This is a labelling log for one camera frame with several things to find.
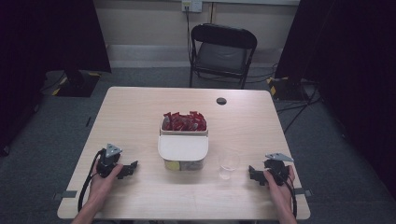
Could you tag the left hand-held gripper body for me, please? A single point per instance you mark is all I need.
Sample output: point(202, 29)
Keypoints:
point(107, 165)

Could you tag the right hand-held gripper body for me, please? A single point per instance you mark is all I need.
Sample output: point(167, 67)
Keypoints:
point(277, 171)

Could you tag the clear plastic cup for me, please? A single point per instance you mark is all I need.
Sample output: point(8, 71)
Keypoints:
point(229, 163)

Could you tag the white storage box with lid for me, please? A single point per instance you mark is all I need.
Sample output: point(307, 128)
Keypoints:
point(183, 147)

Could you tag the pile of red packets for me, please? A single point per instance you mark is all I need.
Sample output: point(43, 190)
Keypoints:
point(184, 122)

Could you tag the person's left hand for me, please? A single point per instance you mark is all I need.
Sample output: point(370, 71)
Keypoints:
point(100, 186)

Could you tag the person's right hand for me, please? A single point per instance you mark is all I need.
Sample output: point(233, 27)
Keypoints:
point(281, 194)

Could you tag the black stand base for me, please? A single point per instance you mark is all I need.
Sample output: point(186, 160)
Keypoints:
point(288, 88)
point(77, 84)

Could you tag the black folding chair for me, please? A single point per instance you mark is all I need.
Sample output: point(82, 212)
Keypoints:
point(222, 56)

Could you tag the dark curtain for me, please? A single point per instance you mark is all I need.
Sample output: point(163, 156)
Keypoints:
point(46, 40)
point(351, 62)

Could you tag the white wall socket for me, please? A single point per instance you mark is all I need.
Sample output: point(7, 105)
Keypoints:
point(192, 5)

